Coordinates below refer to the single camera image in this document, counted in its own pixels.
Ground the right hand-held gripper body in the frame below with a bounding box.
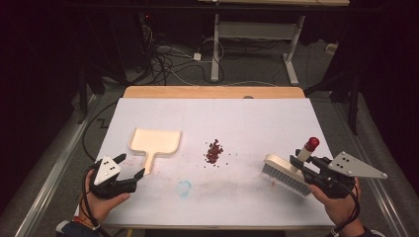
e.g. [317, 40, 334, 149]
[302, 151, 388, 199]

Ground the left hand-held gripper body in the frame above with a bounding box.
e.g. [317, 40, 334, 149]
[88, 156, 137, 200]

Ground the cream hand brush red tip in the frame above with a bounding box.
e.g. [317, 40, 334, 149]
[261, 136, 320, 198]

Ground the cream plastic dustpan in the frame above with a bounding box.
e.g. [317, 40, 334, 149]
[127, 127, 183, 176]

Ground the pile of red beans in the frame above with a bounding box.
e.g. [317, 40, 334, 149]
[205, 138, 225, 166]

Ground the person's right hand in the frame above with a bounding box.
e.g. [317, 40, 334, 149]
[308, 177, 362, 228]

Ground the person's left hand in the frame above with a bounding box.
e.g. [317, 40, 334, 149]
[78, 169, 131, 226]

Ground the black metal stand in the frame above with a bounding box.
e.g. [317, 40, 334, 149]
[76, 63, 107, 125]
[304, 70, 363, 136]

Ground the white table cover sheet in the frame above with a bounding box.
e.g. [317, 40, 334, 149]
[73, 97, 336, 230]

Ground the wooden table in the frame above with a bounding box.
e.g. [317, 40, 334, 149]
[123, 86, 305, 100]

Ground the right hand-held gripper black cable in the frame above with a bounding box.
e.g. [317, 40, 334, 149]
[331, 179, 362, 237]

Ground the hand-held gripper black cable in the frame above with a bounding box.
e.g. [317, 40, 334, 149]
[80, 166, 112, 237]
[331, 179, 362, 237]

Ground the left hand-held gripper black cable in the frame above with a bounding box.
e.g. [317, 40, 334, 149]
[80, 166, 112, 237]

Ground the black floor cable loop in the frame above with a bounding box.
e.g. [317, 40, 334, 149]
[81, 100, 119, 163]

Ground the metal floor rail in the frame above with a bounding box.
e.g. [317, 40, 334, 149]
[329, 98, 411, 237]
[14, 94, 100, 237]

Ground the red wrist bracelet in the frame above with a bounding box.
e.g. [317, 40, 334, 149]
[72, 215, 97, 229]

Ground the tangle of floor cables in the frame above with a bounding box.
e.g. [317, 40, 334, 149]
[139, 24, 226, 87]

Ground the white metal desk frame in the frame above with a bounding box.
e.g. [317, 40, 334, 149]
[197, 0, 351, 87]

